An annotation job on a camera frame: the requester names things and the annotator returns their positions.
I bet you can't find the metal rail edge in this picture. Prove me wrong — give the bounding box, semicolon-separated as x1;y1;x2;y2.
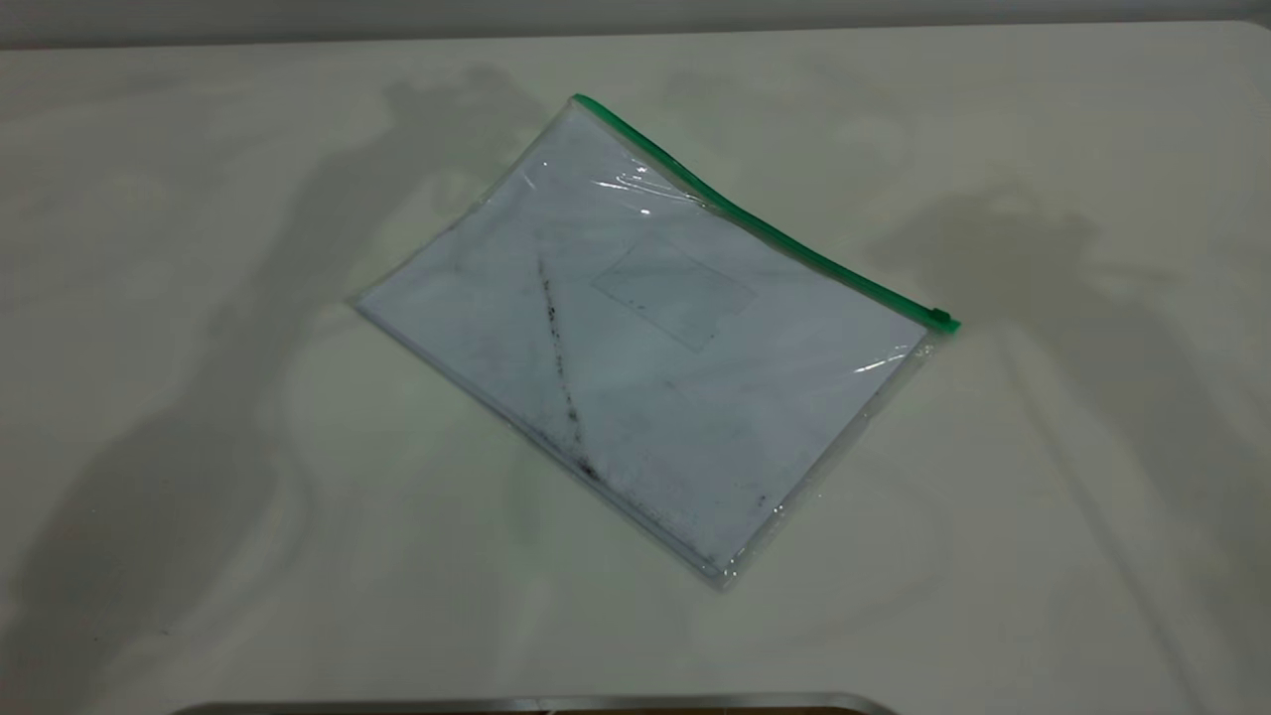
169;692;900;715

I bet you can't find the clear plastic zip bag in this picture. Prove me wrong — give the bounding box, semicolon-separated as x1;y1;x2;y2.
353;93;962;593

